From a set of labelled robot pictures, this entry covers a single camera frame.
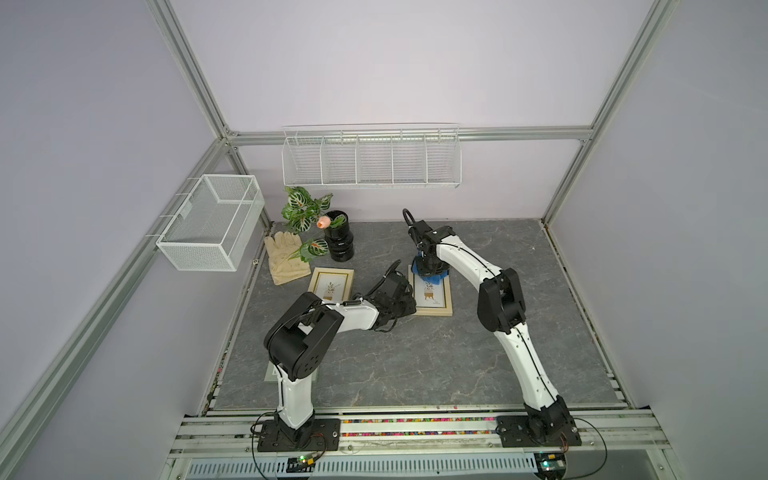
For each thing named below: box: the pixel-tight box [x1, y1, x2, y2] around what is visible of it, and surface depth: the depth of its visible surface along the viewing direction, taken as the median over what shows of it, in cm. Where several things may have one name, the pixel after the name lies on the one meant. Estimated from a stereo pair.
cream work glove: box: [264, 231, 311, 286], surface depth 110 cm
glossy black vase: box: [324, 210, 355, 263], surface depth 105 cm
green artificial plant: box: [281, 186, 333, 263], surface depth 86 cm
